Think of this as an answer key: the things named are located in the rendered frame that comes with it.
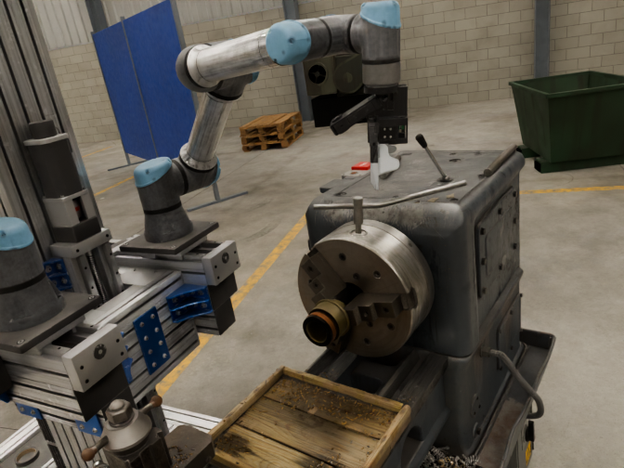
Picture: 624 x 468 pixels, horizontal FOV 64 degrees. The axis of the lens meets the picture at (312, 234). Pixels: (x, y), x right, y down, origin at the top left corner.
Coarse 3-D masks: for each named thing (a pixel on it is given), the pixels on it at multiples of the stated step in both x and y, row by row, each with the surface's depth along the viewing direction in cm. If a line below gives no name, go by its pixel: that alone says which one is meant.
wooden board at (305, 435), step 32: (288, 384) 124; (320, 384) 120; (256, 416) 115; (288, 416) 113; (320, 416) 112; (352, 416) 110; (224, 448) 107; (256, 448) 105; (288, 448) 104; (320, 448) 103; (352, 448) 102; (384, 448) 99
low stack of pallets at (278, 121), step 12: (264, 120) 922; (276, 120) 907; (288, 120) 911; (300, 120) 959; (240, 132) 884; (252, 132) 905; (264, 132) 870; (276, 132) 867; (288, 132) 920; (300, 132) 972; (252, 144) 885; (264, 144) 878; (288, 144) 879
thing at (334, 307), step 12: (324, 300) 111; (336, 300) 113; (312, 312) 110; (324, 312) 108; (336, 312) 108; (312, 324) 111; (324, 324) 106; (336, 324) 108; (348, 324) 110; (312, 336) 110; (324, 336) 110; (336, 336) 109
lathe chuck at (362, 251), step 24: (336, 240) 114; (360, 240) 112; (384, 240) 113; (336, 264) 117; (360, 264) 113; (384, 264) 109; (408, 264) 112; (360, 288) 115; (384, 288) 111; (408, 288) 109; (408, 312) 110; (360, 336) 121; (384, 336) 117; (408, 336) 113
